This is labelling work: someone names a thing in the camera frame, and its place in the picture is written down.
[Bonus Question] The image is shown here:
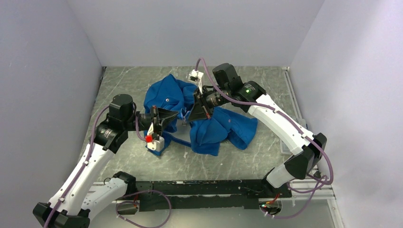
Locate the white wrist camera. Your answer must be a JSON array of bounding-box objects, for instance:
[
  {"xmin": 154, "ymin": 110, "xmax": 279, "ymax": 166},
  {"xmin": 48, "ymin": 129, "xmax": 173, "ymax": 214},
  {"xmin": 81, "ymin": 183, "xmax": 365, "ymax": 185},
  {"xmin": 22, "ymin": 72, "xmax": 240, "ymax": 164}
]
[
  {"xmin": 144, "ymin": 123, "xmax": 164, "ymax": 152},
  {"xmin": 187, "ymin": 69, "xmax": 204, "ymax": 94}
]

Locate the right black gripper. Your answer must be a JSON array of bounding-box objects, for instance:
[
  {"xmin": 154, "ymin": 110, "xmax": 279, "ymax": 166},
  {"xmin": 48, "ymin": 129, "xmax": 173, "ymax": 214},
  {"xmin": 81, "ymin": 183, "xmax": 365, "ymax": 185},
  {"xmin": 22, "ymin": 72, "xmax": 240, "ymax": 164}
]
[{"xmin": 187, "ymin": 85, "xmax": 230, "ymax": 122}]

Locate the blue zip jacket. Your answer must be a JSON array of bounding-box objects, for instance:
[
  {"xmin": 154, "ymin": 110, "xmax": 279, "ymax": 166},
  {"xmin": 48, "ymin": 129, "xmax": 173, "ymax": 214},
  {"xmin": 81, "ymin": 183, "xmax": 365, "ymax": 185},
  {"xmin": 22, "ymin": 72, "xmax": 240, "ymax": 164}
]
[{"xmin": 144, "ymin": 74, "xmax": 259, "ymax": 156}]

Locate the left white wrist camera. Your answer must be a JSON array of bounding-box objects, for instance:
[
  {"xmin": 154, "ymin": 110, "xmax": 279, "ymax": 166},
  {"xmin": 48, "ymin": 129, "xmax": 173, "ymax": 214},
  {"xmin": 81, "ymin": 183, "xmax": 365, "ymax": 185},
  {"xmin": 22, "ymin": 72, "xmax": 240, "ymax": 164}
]
[{"xmin": 144, "ymin": 123, "xmax": 164, "ymax": 152}]

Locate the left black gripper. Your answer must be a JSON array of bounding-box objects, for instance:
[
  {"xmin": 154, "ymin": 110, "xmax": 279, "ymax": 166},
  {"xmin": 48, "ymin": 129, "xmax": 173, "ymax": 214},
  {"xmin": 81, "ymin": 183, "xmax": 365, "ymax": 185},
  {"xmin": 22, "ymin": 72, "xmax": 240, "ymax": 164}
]
[{"xmin": 123, "ymin": 105, "xmax": 179, "ymax": 136}]

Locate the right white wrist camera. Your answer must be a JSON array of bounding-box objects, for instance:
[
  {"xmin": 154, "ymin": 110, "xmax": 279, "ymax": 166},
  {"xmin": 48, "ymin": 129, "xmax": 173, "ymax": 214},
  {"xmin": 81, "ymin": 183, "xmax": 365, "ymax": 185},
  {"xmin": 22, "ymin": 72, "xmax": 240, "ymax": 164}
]
[{"xmin": 187, "ymin": 69, "xmax": 204, "ymax": 94}]

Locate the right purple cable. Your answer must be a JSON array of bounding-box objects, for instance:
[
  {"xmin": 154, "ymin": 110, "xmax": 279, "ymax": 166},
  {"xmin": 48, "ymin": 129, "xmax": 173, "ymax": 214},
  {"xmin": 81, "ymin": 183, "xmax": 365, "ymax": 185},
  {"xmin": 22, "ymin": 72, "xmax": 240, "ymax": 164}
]
[{"xmin": 195, "ymin": 57, "xmax": 335, "ymax": 220}]

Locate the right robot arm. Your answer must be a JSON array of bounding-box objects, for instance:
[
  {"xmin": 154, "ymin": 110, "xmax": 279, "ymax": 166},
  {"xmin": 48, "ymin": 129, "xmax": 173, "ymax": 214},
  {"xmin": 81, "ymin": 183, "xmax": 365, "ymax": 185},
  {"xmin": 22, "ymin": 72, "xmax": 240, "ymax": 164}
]
[{"xmin": 187, "ymin": 63, "xmax": 327, "ymax": 197}]

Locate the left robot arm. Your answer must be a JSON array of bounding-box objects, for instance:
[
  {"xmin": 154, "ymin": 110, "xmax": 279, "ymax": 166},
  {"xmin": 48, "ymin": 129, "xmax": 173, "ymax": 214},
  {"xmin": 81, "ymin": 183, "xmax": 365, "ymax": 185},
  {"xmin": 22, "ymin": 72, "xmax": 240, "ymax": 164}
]
[{"xmin": 33, "ymin": 94, "xmax": 178, "ymax": 228}]

